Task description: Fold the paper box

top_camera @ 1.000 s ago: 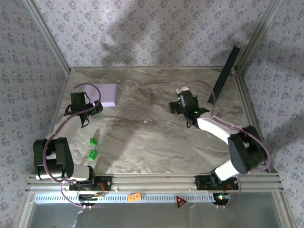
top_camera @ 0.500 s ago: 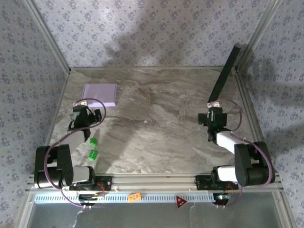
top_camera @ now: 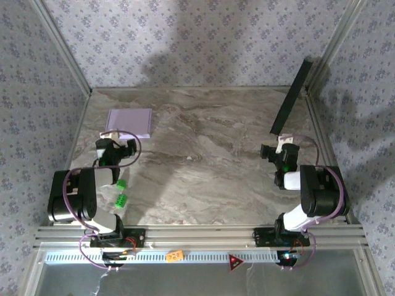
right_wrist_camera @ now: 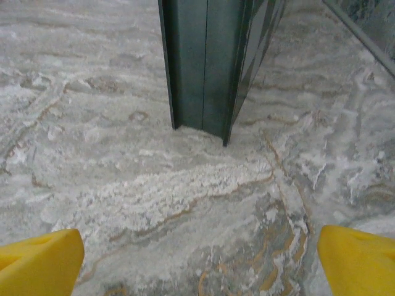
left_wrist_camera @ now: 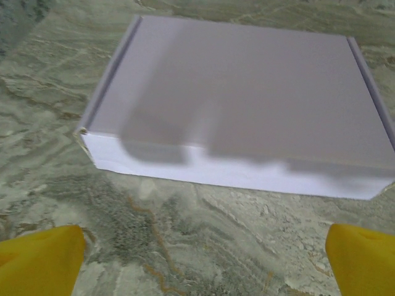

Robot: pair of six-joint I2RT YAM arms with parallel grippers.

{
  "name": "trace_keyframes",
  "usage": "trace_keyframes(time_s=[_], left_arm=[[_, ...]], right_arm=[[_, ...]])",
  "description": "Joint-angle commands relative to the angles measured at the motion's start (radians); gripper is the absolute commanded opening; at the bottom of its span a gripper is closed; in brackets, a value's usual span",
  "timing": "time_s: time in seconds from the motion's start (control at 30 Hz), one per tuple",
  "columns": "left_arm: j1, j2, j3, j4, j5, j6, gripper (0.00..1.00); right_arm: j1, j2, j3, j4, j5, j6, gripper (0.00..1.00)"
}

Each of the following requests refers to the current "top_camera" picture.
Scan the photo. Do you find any white and lilac paper box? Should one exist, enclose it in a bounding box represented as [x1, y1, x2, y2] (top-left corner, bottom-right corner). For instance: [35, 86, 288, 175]
[105, 108, 153, 140]

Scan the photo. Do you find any long black bar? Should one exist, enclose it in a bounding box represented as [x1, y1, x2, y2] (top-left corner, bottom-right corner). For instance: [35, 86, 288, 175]
[269, 57, 314, 136]

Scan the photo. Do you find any black controller board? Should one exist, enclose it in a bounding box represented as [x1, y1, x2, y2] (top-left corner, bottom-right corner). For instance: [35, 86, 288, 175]
[276, 250, 302, 268]

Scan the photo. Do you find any red triangle sticker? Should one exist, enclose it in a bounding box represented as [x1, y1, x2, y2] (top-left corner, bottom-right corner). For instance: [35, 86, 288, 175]
[228, 253, 244, 274]

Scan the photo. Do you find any orange label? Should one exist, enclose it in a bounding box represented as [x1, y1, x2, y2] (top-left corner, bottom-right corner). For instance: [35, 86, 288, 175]
[165, 250, 185, 263]

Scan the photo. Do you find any grey metal panel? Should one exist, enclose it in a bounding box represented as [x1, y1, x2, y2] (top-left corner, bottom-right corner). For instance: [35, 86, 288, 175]
[39, 263, 370, 296]

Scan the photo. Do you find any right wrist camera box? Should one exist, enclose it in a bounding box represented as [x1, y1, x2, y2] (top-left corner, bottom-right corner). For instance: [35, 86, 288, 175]
[275, 134, 294, 154]

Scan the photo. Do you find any aluminium table edge rail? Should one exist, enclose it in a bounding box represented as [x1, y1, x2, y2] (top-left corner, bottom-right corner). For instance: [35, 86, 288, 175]
[305, 91, 360, 224]
[46, 91, 93, 228]

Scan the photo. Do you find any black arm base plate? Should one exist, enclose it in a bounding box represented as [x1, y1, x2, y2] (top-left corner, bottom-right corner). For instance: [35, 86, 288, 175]
[89, 228, 146, 249]
[253, 227, 310, 247]

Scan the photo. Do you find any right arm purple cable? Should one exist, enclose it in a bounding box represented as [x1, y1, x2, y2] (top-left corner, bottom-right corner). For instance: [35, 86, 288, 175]
[277, 134, 345, 272]

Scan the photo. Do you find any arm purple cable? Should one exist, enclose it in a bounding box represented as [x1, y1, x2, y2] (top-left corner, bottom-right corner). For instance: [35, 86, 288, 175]
[277, 134, 345, 272]
[62, 129, 142, 273]

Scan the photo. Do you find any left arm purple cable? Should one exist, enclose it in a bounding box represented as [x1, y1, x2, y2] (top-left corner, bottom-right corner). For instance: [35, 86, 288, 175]
[62, 129, 142, 273]

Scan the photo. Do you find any wide aluminium base rail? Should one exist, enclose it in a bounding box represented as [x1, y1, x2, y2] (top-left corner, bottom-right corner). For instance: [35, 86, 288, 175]
[33, 224, 370, 251]

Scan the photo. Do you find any aluminium frame post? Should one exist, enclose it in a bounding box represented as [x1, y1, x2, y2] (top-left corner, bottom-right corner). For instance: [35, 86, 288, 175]
[30, 0, 93, 95]
[305, 0, 368, 93]

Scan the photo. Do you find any slotted cable duct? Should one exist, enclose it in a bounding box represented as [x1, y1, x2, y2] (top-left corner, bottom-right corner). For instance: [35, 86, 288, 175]
[44, 251, 278, 265]

